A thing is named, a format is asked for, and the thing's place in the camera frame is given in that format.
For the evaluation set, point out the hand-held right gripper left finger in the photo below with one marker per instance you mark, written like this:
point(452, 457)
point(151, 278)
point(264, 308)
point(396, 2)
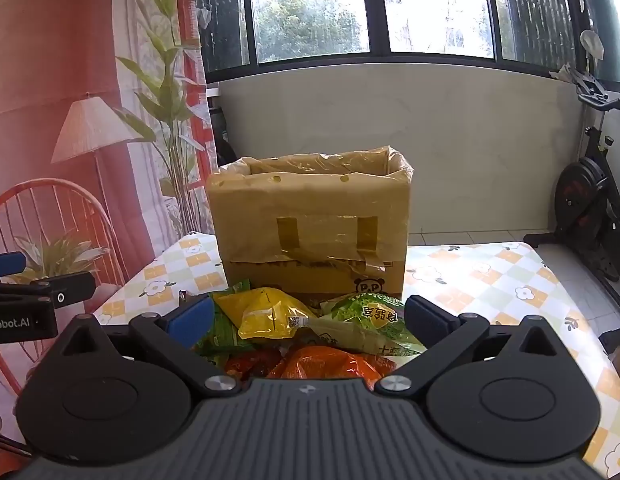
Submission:
point(193, 318)

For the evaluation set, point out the small white plastic bag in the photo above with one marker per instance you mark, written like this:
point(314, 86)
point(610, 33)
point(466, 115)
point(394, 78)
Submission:
point(203, 17)

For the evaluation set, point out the black exercise bike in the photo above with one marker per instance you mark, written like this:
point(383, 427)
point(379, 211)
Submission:
point(585, 200)

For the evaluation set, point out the black bag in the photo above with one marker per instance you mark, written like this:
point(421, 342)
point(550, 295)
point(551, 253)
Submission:
point(223, 145)

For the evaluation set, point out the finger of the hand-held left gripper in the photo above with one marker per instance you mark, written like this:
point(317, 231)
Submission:
point(64, 290)
point(7, 263)

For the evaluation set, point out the yellow snack packet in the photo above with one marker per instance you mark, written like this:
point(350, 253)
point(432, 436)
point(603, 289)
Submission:
point(262, 310)

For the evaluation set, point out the printed wall cloth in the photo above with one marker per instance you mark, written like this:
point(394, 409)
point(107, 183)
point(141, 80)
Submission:
point(64, 85)

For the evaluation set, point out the dark green snack packet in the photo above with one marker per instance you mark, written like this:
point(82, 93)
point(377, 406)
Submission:
point(222, 337)

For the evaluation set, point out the black framed window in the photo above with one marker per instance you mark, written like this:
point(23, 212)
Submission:
point(375, 10)

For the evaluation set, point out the red snack packet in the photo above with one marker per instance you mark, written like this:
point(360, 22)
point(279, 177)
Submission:
point(250, 365)

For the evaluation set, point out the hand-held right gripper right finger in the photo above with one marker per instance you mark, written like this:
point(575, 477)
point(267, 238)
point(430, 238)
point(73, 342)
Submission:
point(426, 318)

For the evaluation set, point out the checked floral tablecloth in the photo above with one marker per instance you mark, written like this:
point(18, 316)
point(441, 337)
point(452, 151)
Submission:
point(490, 280)

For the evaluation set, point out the orange snack packet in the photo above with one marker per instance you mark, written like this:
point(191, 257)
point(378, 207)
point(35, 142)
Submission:
point(330, 365)

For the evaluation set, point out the brown cardboard box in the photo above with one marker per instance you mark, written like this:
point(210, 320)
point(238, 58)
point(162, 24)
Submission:
point(370, 275)

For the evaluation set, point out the green pea snack packet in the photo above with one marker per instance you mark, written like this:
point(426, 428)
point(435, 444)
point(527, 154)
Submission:
point(375, 320)

